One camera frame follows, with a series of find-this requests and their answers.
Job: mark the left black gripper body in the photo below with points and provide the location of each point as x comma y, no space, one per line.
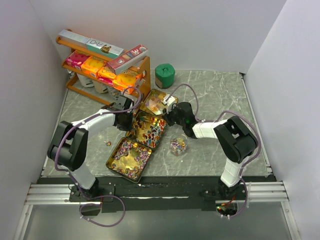
127,124

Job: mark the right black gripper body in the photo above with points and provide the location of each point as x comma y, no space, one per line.
172,117

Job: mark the tin of round lollipops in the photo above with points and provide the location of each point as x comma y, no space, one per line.
147,129

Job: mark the tin of pastel candies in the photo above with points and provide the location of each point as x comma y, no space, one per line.
154,102

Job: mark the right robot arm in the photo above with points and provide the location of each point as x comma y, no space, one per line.
237,137

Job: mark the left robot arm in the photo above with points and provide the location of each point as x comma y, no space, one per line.
68,147

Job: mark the fallen swirl lollipop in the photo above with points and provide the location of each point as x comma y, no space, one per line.
107,143

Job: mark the clear plastic cup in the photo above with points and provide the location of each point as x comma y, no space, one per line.
178,144

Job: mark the tin of swirl lollipops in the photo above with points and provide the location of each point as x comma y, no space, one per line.
129,159

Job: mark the orange snack box right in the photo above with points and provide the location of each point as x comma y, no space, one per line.
128,78

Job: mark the orange snack box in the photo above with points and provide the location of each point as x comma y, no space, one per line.
128,78
92,65

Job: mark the orange wooden shelf rack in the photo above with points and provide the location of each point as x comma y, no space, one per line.
143,68

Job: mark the green covered jar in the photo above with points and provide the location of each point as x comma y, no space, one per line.
164,75

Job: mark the yellow pink snack box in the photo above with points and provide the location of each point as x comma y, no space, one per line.
106,75

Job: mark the red white long box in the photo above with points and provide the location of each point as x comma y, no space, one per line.
127,59

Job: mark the orange snack box left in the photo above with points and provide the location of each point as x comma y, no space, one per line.
92,65

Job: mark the white teal cat box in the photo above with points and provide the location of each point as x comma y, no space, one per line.
104,48

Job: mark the grey long box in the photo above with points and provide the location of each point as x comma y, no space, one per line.
74,38

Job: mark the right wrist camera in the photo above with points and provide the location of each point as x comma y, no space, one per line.
170,101

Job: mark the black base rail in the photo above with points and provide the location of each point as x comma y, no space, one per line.
160,193

